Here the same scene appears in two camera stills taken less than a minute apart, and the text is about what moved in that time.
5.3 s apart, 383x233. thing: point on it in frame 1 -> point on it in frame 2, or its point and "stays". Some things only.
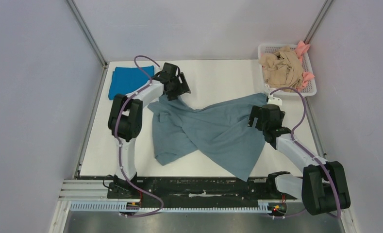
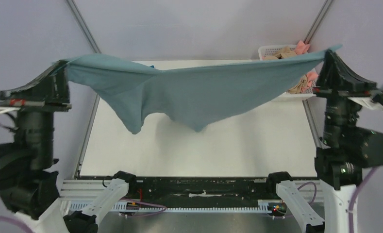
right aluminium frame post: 318,22 stays
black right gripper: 258,117 -> 342,93
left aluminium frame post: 85,29 stays
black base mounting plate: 193,189 stays
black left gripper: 183,88 -> 52,86
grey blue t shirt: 222,133 -> 201,97
